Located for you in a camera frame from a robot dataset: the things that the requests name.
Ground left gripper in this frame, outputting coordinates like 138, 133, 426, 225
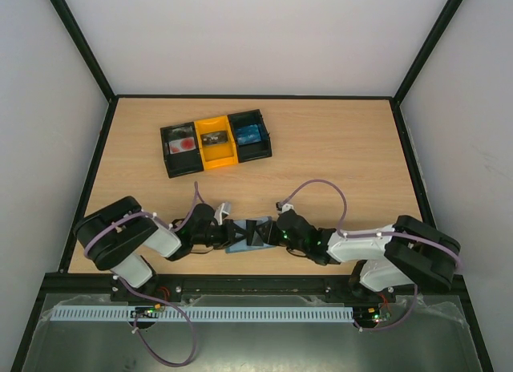
192, 219, 249, 250

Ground teal card holder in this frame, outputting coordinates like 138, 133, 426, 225
225, 216, 272, 254

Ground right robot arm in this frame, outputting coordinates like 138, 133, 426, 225
250, 209, 462, 301

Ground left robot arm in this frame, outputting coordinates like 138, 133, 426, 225
73, 196, 250, 289

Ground black card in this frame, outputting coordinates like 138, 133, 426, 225
200, 131, 229, 146

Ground red white card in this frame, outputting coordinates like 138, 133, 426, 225
168, 137, 196, 154

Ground yellow bin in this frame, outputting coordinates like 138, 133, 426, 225
194, 115, 239, 171

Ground right black bin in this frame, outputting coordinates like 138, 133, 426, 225
228, 109, 273, 163

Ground black bin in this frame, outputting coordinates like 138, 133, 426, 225
160, 122, 204, 178
228, 109, 273, 163

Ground left black bin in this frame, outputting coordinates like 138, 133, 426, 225
160, 122, 204, 178

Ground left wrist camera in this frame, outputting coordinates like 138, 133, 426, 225
214, 201, 232, 225

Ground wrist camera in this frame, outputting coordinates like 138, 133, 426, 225
276, 201, 294, 213
214, 201, 232, 225

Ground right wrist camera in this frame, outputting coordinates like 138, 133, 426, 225
276, 201, 294, 213

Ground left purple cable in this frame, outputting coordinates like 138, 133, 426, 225
83, 181, 205, 301

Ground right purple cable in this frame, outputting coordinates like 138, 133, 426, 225
284, 179, 464, 269

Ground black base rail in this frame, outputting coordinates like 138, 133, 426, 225
39, 272, 466, 305

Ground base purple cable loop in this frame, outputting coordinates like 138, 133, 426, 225
130, 293, 200, 365

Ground blue slotted cable duct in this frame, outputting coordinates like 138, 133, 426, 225
50, 305, 353, 323

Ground black cage frame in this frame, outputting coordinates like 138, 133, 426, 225
11, 0, 493, 371

